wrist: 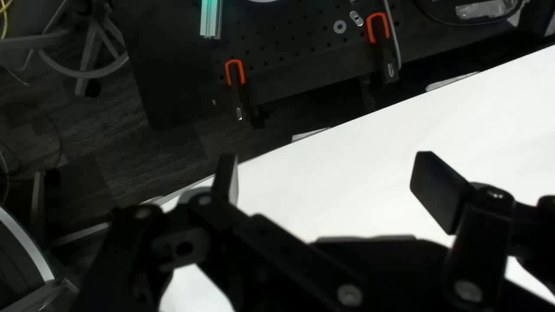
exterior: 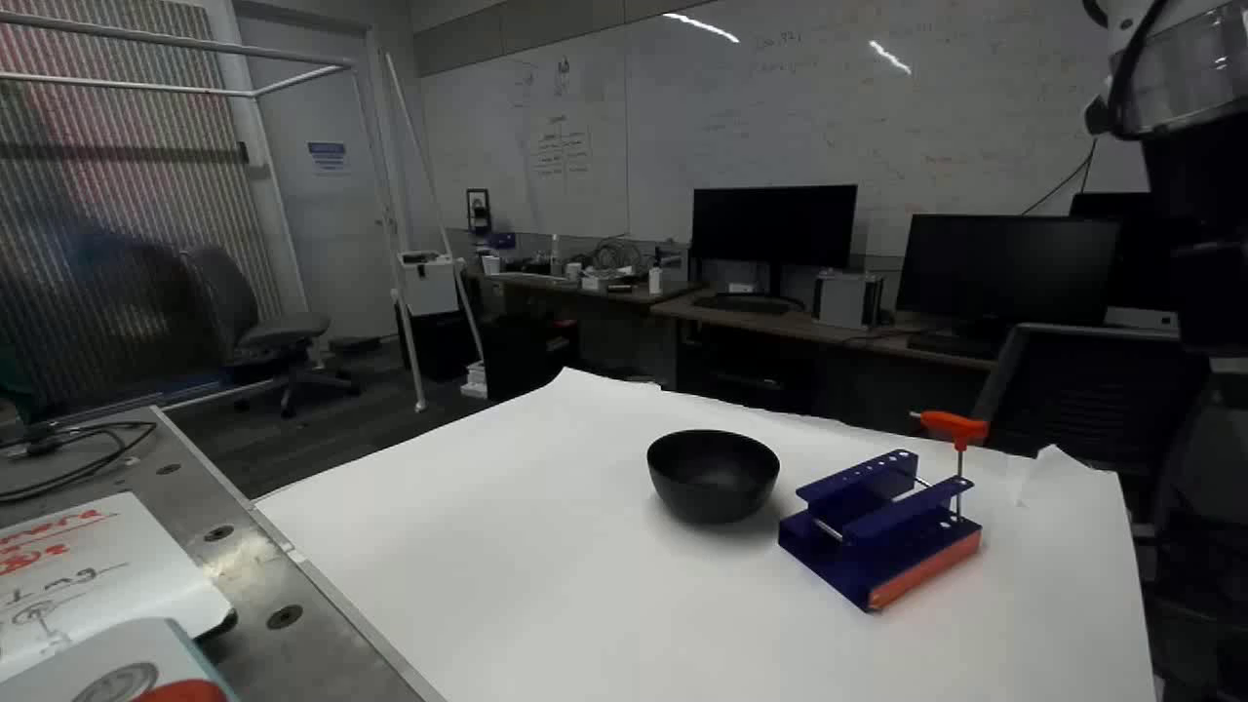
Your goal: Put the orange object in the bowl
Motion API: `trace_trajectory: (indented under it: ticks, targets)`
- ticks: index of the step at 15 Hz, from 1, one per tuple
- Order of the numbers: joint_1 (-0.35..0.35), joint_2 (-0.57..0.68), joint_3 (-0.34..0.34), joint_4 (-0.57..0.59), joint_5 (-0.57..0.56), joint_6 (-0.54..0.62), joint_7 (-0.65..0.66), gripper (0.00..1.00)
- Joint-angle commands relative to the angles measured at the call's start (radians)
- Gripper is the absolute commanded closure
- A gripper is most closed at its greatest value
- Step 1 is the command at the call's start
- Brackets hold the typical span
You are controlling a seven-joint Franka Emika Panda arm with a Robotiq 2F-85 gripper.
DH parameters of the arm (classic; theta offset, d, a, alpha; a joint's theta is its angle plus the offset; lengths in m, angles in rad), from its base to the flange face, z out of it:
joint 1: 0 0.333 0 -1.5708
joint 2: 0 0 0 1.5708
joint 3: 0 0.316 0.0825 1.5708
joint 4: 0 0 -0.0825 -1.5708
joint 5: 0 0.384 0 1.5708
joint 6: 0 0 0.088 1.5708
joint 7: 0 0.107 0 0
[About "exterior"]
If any orange block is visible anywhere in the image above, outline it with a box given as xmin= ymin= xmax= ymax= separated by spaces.
xmin=909 ymin=404 xmax=993 ymax=522

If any black bowl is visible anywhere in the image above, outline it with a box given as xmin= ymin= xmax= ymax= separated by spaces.
xmin=642 ymin=429 xmax=785 ymax=529

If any wooden office desk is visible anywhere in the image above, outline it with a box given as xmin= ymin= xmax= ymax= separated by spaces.
xmin=473 ymin=265 xmax=1005 ymax=395

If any small black monitor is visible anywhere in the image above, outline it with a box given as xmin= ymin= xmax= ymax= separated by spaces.
xmin=685 ymin=182 xmax=862 ymax=274

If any white cart box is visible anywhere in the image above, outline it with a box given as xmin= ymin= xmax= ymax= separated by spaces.
xmin=392 ymin=248 xmax=468 ymax=319

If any white computer box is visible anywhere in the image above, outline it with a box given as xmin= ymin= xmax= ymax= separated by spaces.
xmin=812 ymin=265 xmax=890 ymax=328

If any white paper sheet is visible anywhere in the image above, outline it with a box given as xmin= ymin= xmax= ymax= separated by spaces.
xmin=252 ymin=361 xmax=1161 ymax=702

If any blue plastic bin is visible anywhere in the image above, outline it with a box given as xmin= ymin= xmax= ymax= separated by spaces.
xmin=777 ymin=445 xmax=988 ymax=617

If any grey office chair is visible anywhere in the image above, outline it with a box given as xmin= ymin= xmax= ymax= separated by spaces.
xmin=178 ymin=247 xmax=368 ymax=419

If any large black monitor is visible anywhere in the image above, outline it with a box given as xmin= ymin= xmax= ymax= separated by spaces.
xmin=893 ymin=209 xmax=1122 ymax=343

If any black mesh office chair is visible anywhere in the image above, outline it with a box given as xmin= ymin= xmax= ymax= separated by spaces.
xmin=972 ymin=319 xmax=1213 ymax=522

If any paper with red writing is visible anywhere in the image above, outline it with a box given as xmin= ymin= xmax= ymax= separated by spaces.
xmin=0 ymin=487 xmax=238 ymax=679

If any booklet with round print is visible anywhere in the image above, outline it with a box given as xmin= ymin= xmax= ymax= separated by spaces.
xmin=0 ymin=617 xmax=242 ymax=702

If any wall mounted device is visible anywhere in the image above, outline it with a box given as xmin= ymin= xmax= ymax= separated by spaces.
xmin=463 ymin=182 xmax=494 ymax=243

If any wire mesh partition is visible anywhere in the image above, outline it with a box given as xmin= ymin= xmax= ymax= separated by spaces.
xmin=0 ymin=0 xmax=307 ymax=419

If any black cable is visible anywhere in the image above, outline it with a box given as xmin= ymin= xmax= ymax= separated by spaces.
xmin=0 ymin=416 xmax=161 ymax=503

